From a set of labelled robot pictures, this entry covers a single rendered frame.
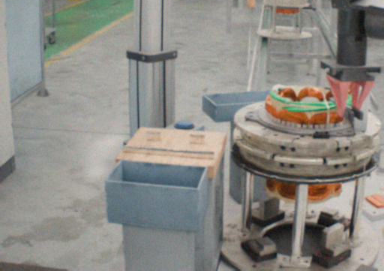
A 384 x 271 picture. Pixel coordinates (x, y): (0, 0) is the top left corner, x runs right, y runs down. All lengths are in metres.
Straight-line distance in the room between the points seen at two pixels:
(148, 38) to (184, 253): 0.66
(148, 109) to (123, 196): 0.57
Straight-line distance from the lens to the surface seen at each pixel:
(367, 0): 1.06
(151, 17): 1.55
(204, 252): 1.20
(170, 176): 1.13
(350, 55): 1.08
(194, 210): 1.03
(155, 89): 1.58
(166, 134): 1.28
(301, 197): 1.23
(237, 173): 1.61
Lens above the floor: 1.47
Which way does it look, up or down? 15 degrees down
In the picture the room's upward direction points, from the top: 1 degrees clockwise
